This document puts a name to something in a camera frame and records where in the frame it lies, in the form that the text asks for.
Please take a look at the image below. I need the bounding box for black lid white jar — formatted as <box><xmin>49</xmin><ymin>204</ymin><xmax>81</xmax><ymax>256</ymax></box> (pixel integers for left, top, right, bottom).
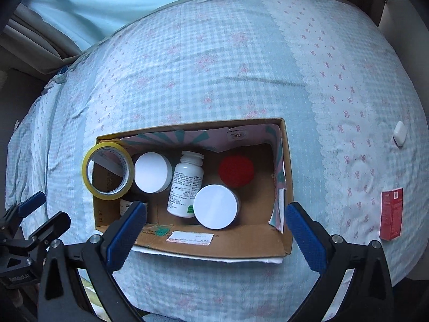
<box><xmin>119</xmin><ymin>199</ymin><xmax>148</xmax><ymax>217</ymax></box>

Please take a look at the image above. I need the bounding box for yellow tape roll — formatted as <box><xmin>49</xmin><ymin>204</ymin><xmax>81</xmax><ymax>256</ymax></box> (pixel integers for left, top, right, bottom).
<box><xmin>82</xmin><ymin>142</ymin><xmax>135</xmax><ymax>201</ymax></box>

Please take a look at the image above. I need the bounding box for red carton box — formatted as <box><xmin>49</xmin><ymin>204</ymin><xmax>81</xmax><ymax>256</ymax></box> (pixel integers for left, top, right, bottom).
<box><xmin>380</xmin><ymin>188</ymin><xmax>404</xmax><ymax>241</ymax></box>

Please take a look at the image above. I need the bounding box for white pill bottle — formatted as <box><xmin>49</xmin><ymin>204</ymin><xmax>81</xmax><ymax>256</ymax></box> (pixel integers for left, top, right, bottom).
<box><xmin>167</xmin><ymin>151</ymin><xmax>204</xmax><ymax>218</ymax></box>

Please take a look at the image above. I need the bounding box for red lid tin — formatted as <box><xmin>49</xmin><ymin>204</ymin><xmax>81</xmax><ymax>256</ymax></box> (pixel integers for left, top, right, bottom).
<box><xmin>218</xmin><ymin>155</ymin><xmax>254</xmax><ymax>188</ymax></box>

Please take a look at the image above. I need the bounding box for cardboard box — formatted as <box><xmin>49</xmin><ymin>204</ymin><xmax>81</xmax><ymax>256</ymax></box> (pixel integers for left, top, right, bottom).
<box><xmin>82</xmin><ymin>119</ymin><xmax>293</xmax><ymax>263</ymax></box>

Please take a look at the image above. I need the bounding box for checkered bed sheet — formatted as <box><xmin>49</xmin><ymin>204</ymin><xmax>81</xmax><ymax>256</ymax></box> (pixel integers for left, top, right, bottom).
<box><xmin>4</xmin><ymin>0</ymin><xmax>427</xmax><ymax>322</ymax></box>

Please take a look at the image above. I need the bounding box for left grey curtain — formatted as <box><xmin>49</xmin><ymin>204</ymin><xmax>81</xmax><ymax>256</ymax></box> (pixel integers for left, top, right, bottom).
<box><xmin>1</xmin><ymin>4</ymin><xmax>82</xmax><ymax>76</ymax></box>

